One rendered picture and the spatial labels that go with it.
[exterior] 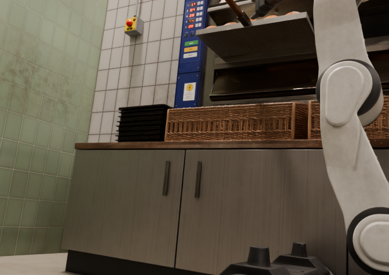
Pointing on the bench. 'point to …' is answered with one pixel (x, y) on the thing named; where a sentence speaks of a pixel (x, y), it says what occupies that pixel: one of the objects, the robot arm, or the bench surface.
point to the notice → (189, 91)
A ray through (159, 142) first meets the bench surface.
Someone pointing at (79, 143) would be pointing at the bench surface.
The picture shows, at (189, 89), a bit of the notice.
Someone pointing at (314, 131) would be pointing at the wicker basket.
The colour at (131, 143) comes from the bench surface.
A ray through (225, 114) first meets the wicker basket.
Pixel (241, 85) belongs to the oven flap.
